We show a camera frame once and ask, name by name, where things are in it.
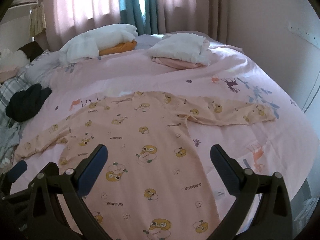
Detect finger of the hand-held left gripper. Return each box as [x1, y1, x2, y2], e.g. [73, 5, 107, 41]
[0, 160, 28, 213]

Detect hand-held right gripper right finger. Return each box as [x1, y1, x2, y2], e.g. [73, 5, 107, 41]
[210, 144, 293, 240]

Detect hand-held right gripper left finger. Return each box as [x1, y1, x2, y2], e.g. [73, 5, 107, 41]
[27, 144, 112, 240]

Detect pink printed baby shirt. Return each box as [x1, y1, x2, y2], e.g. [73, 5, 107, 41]
[14, 91, 275, 240]

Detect white folded clothes pile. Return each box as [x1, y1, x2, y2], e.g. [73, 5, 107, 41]
[59, 24, 139, 64]

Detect light blue crumpled cloth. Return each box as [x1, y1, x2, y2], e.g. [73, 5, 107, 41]
[0, 124, 20, 165]

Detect black cloth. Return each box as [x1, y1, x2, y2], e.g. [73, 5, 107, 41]
[5, 83, 52, 123]

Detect plaid blanket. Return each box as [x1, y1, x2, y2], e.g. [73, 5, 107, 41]
[0, 70, 33, 135]

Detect pink animal print bed cover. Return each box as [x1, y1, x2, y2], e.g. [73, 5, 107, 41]
[7, 34, 318, 240]

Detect grey floral pillow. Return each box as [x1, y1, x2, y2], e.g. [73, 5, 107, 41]
[25, 50, 75, 85]

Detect white and brown plush toy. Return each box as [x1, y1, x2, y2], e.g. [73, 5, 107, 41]
[0, 41, 44, 78]

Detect pink folded cloth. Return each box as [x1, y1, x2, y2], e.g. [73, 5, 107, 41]
[151, 41, 212, 70]

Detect orange folded cloth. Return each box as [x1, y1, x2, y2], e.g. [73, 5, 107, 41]
[99, 40, 137, 56]

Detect white folded fleece cloth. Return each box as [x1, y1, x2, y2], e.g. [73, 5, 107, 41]
[146, 34, 210, 64]

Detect pink curtain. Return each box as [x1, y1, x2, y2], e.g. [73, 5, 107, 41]
[155, 0, 229, 44]
[44, 0, 123, 52]

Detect teal curtain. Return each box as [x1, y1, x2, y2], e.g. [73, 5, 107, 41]
[119, 0, 160, 35]

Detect white wall cable duct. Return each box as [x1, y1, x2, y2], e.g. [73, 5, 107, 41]
[287, 22, 320, 47]

